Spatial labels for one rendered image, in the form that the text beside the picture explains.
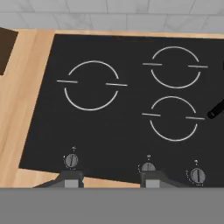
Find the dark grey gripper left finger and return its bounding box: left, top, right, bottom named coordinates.
left=32, top=171, right=85, bottom=189

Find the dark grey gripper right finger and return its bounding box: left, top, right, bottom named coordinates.
left=139, top=170, right=187, bottom=189

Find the grey hob knob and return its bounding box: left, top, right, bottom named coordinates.
left=190, top=167, right=207, bottom=186
left=141, top=162, right=157, bottom=173
left=63, top=153, right=80, bottom=170

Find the black glass hob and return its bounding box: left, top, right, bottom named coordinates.
left=18, top=33, right=224, bottom=189

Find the dark brown board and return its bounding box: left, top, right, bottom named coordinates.
left=0, top=27, right=19, bottom=77

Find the black pan handle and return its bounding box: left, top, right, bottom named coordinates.
left=206, top=99, right=224, bottom=120

